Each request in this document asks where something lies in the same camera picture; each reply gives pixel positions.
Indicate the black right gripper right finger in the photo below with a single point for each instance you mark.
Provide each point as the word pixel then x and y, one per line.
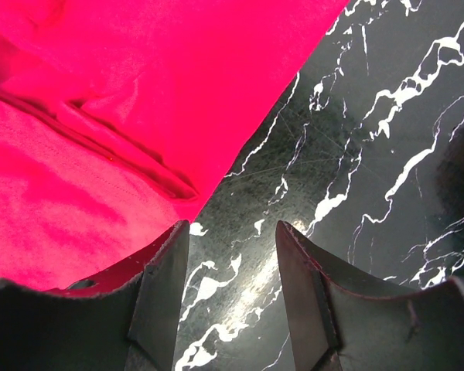
pixel 342 318

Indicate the pink t shirt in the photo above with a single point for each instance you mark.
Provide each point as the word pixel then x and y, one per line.
pixel 119 118

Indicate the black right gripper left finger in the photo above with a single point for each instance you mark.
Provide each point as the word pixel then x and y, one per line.
pixel 124 317

